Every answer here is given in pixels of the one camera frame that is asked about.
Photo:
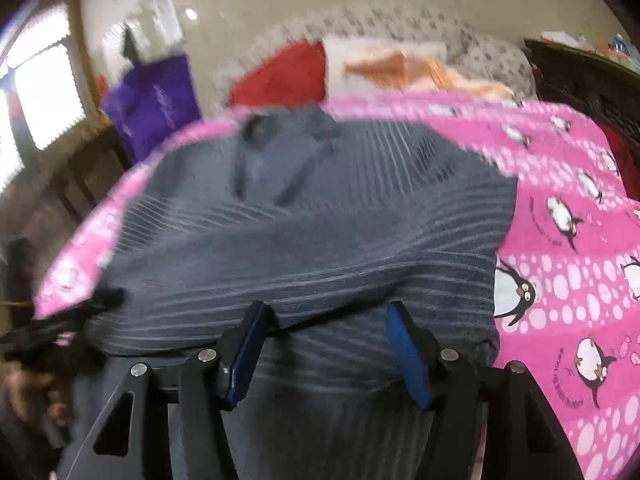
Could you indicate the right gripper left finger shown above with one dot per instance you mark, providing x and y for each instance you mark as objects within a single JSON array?
[{"x": 130, "y": 439}]

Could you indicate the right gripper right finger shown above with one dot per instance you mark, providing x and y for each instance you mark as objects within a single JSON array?
[{"x": 496, "y": 416}]

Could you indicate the grey striped suit jacket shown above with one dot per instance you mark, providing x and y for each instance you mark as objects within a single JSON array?
[{"x": 328, "y": 222}]

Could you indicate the person's left hand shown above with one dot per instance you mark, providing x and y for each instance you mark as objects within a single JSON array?
[{"x": 39, "y": 397}]

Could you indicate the pink penguin bed sheet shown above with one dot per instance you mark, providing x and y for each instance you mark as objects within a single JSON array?
[{"x": 575, "y": 238}]

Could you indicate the purple hanging bag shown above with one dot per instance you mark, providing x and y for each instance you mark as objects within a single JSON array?
[{"x": 152, "y": 102}]

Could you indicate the red pillow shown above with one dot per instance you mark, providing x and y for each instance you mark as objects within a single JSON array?
[{"x": 293, "y": 76}]

